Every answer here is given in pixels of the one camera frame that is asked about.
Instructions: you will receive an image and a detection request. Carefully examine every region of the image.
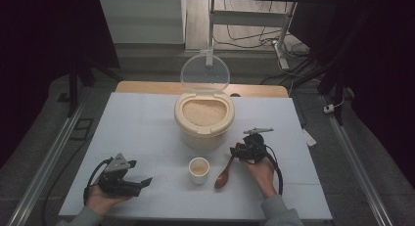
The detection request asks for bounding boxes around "uncooked rice heap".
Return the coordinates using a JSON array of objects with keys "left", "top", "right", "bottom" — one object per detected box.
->
[{"left": 181, "top": 99, "right": 227, "bottom": 127}]

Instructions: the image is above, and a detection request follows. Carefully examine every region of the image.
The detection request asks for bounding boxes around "clear round container lid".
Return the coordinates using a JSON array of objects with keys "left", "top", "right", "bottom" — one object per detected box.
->
[{"left": 180, "top": 53, "right": 231, "bottom": 94}]

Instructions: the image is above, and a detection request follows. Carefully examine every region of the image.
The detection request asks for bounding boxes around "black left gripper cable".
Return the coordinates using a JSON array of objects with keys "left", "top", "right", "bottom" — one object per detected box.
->
[{"left": 82, "top": 157, "right": 114, "bottom": 205}]

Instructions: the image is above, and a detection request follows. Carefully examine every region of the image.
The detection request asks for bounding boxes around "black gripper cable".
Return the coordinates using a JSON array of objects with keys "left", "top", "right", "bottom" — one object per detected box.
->
[
  {"left": 264, "top": 144, "right": 284, "bottom": 196},
  {"left": 82, "top": 157, "right": 114, "bottom": 205}
]

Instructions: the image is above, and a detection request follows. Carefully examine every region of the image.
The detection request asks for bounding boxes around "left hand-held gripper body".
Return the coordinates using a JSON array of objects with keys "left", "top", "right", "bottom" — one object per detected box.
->
[{"left": 97, "top": 153, "right": 144, "bottom": 199}]

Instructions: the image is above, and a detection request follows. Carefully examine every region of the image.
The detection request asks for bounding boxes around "brown wooden spoon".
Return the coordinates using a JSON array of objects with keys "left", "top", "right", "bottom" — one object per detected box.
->
[{"left": 213, "top": 142, "right": 244, "bottom": 190}]

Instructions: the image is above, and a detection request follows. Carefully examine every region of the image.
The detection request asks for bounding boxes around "white paper tag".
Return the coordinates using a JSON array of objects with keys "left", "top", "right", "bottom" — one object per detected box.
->
[{"left": 301, "top": 127, "right": 318, "bottom": 148}]

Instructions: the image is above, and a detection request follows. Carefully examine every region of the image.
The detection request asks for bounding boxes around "white cup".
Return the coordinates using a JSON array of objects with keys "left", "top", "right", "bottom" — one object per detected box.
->
[{"left": 188, "top": 157, "right": 210, "bottom": 186}]

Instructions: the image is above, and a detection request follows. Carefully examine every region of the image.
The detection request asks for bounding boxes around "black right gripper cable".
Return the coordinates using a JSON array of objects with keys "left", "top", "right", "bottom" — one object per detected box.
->
[{"left": 264, "top": 144, "right": 284, "bottom": 196}]

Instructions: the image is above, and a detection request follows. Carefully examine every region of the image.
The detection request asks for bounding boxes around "black floor cable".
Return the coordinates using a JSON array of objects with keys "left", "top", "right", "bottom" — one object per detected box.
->
[
  {"left": 213, "top": 23, "right": 285, "bottom": 50},
  {"left": 260, "top": 54, "right": 324, "bottom": 85}
]

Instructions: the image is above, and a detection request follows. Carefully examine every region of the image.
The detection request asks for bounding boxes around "black curtain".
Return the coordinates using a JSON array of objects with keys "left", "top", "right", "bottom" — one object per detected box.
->
[
  {"left": 290, "top": 0, "right": 415, "bottom": 188},
  {"left": 0, "top": 0, "right": 120, "bottom": 168}
]

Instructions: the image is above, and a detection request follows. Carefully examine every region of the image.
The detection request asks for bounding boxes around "white metal desk frame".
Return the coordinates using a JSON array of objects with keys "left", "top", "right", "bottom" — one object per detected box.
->
[{"left": 206, "top": 0, "right": 299, "bottom": 70}]

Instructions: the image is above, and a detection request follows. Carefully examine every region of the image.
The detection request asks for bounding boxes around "black metal stand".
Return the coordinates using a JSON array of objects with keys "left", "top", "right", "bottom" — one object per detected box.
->
[{"left": 67, "top": 56, "right": 123, "bottom": 117}]

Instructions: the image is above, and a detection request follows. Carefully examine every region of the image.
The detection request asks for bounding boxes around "aluminium rail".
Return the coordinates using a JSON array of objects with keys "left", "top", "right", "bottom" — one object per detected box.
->
[
  {"left": 321, "top": 95, "right": 394, "bottom": 226},
  {"left": 6, "top": 98, "right": 87, "bottom": 226}
]

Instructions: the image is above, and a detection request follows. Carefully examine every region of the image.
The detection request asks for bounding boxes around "person's right hand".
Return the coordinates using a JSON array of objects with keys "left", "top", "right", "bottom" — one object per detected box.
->
[{"left": 239, "top": 156, "right": 278, "bottom": 201}]

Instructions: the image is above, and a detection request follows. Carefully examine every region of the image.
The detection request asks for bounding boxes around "wooden table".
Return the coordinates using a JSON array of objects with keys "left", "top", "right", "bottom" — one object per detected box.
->
[{"left": 115, "top": 80, "right": 290, "bottom": 99}]

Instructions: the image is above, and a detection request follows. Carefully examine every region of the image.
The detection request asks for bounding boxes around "person's left hand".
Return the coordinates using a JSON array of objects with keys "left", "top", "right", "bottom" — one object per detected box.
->
[{"left": 85, "top": 183, "right": 132, "bottom": 217}]

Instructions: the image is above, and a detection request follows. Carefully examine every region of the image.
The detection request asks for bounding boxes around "white table mat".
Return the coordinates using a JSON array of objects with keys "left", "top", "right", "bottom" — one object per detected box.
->
[{"left": 58, "top": 92, "right": 333, "bottom": 220}]

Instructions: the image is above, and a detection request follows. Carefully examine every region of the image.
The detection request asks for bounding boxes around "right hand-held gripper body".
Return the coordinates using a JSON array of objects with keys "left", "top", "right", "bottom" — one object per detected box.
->
[{"left": 236, "top": 127, "right": 274, "bottom": 164}]

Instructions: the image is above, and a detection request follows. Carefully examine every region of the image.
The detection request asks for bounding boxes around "beige rice container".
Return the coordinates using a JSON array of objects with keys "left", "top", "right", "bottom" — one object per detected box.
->
[{"left": 173, "top": 92, "right": 236, "bottom": 151}]

